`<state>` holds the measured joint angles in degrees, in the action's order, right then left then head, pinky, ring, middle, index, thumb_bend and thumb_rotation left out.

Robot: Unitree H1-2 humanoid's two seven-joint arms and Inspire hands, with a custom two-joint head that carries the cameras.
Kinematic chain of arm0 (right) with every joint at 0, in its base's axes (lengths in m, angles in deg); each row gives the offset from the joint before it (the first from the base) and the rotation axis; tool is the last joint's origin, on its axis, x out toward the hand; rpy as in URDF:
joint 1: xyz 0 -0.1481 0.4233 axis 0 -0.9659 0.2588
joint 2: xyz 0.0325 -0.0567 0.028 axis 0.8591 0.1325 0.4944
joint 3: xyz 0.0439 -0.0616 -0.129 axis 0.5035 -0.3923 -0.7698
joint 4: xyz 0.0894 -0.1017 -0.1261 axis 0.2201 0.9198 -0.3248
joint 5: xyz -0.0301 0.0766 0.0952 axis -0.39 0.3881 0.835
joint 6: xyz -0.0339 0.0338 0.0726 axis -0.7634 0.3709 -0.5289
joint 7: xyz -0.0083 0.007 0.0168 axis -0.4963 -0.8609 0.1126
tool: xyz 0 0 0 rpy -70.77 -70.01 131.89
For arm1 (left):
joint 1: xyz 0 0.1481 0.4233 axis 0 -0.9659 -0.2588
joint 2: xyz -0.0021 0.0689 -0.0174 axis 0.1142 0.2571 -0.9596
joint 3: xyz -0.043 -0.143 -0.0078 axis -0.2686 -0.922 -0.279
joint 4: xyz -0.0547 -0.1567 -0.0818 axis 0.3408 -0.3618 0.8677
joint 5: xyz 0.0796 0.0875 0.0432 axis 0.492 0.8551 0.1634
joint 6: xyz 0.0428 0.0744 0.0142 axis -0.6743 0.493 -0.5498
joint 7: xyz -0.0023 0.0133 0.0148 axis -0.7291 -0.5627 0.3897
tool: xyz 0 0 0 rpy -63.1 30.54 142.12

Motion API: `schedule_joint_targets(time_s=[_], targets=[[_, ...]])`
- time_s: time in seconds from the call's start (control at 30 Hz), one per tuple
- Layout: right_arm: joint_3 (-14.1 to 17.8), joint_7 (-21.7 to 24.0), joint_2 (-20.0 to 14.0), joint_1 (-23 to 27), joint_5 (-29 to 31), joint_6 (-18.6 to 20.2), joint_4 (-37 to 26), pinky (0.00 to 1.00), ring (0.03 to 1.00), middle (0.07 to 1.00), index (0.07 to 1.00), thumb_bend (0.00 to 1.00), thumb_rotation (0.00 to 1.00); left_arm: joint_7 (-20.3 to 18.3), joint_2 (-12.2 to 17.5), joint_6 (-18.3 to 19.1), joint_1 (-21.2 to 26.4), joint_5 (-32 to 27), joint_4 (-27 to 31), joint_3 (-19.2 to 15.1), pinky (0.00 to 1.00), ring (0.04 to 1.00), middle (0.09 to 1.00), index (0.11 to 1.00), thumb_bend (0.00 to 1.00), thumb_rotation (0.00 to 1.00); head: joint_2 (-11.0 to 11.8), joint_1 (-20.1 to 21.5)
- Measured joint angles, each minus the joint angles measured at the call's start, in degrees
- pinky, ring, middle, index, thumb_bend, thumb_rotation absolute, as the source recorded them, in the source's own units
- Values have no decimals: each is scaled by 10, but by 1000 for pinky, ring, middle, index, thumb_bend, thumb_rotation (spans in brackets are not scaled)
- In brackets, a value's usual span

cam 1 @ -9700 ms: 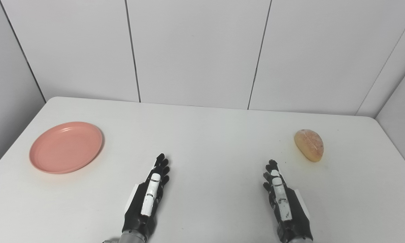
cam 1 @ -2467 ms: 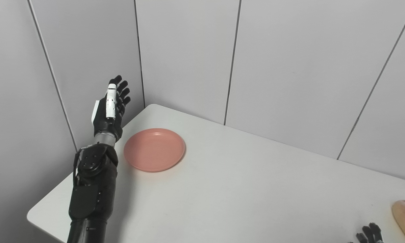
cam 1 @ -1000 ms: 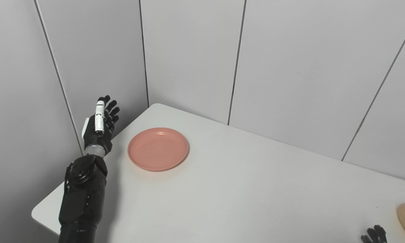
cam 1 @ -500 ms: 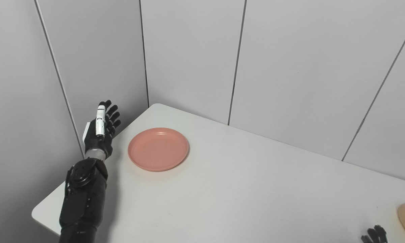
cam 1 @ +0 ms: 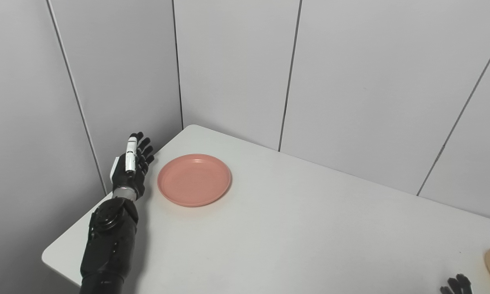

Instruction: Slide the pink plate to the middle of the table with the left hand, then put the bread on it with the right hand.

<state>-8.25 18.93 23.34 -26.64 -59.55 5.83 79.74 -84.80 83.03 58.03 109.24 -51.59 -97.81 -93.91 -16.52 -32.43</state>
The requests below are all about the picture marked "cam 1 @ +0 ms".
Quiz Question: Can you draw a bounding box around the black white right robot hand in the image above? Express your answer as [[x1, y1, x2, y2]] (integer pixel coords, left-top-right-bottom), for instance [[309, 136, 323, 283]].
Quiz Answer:
[[440, 274, 473, 294]]

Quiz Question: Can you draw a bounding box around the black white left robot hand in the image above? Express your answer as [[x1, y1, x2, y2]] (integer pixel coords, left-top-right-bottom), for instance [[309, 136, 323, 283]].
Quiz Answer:
[[110, 131, 155, 201]]

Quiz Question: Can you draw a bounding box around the pink round plate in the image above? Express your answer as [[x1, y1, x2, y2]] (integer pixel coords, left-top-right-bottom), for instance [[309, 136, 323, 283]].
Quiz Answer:
[[157, 154, 232, 208]]

